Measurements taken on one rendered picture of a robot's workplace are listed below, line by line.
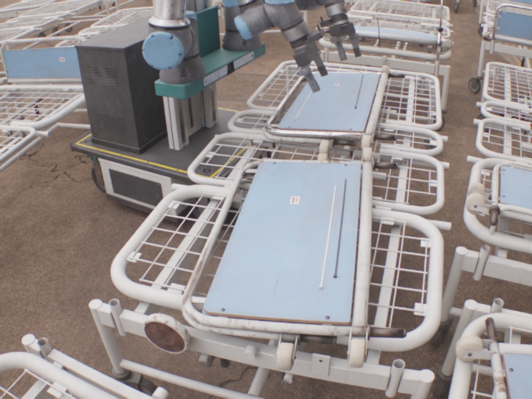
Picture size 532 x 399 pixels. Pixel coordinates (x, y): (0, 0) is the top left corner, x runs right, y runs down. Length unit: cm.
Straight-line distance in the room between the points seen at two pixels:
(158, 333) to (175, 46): 96
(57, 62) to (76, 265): 129
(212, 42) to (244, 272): 135
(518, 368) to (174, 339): 78
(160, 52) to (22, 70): 164
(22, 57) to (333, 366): 262
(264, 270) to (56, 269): 127
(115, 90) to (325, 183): 114
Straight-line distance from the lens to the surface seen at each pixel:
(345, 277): 118
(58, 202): 274
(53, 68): 304
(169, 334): 118
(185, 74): 194
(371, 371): 114
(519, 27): 397
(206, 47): 228
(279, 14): 167
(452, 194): 263
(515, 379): 107
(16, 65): 324
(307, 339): 109
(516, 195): 159
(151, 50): 173
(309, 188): 150
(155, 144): 238
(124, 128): 231
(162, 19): 172
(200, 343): 122
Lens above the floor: 136
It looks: 33 degrees down
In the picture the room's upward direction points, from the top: 2 degrees counter-clockwise
